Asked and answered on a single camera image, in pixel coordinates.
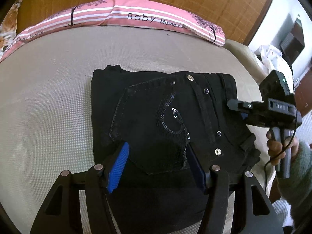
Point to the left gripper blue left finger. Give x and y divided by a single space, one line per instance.
114 166

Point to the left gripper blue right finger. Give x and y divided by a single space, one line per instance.
198 173

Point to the black pants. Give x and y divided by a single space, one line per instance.
158 115

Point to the green sleeved right forearm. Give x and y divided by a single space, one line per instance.
297 189

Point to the right hand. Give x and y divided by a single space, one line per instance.
275 149

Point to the beige folded blanket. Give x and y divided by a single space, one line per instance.
248 59

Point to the dark wooden furniture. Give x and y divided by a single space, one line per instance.
291 46

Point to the beige textured bed mattress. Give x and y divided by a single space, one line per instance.
45 100

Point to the pink striped long pillow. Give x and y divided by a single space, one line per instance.
122 13

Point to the white floral pillow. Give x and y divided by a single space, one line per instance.
9 27

